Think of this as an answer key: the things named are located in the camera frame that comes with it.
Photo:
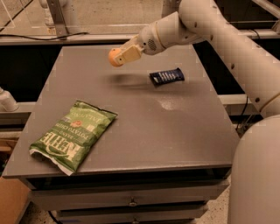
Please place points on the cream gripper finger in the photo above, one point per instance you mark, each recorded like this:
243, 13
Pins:
128, 54
132, 42

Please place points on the orange fruit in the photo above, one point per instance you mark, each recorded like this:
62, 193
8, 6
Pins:
115, 57

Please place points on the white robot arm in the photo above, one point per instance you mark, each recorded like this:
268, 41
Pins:
255, 176

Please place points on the dark blue snack wrapper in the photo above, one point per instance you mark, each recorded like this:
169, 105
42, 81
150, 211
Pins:
167, 76

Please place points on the green potato chips bag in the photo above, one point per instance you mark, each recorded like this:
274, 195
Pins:
69, 140

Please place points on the white pipe left edge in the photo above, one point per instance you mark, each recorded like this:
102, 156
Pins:
7, 101

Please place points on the grey upper drawer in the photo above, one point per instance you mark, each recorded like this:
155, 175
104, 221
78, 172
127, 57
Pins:
129, 195

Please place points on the grey drawer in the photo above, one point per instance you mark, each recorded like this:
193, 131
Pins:
129, 195
160, 214

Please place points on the grey lower drawer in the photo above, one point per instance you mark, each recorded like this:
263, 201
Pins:
160, 214

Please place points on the brown cardboard box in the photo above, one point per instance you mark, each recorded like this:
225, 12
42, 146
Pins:
13, 200

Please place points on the grey metal rail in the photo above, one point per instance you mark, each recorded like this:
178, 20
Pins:
84, 38

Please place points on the grey metal bracket left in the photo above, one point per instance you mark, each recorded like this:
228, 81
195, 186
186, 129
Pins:
57, 18

